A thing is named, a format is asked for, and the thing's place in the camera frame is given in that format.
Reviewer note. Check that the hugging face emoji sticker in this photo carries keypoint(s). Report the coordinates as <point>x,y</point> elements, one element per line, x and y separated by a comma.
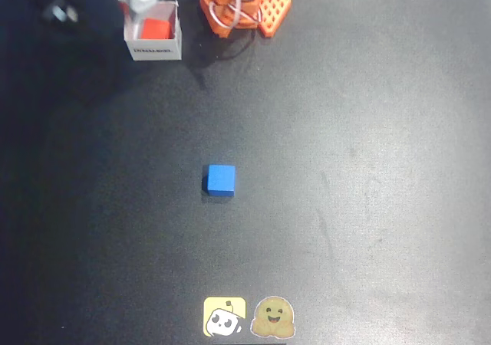
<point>273,317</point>

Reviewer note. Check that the red cube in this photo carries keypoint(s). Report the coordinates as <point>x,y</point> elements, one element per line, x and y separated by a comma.
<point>156,28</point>

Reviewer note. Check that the yellow robot sticker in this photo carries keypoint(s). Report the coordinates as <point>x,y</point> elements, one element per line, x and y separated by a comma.
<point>224,316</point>

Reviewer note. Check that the blue cube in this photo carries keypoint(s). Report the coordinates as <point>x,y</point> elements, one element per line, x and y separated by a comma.
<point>220,180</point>

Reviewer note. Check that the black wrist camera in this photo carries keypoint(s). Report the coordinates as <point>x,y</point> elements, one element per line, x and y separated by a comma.
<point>61,9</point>

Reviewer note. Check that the white cardboard box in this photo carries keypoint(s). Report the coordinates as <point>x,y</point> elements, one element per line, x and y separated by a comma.
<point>153,48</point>

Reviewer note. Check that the white and orange robot arm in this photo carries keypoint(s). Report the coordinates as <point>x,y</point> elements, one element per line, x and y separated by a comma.
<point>230,4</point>

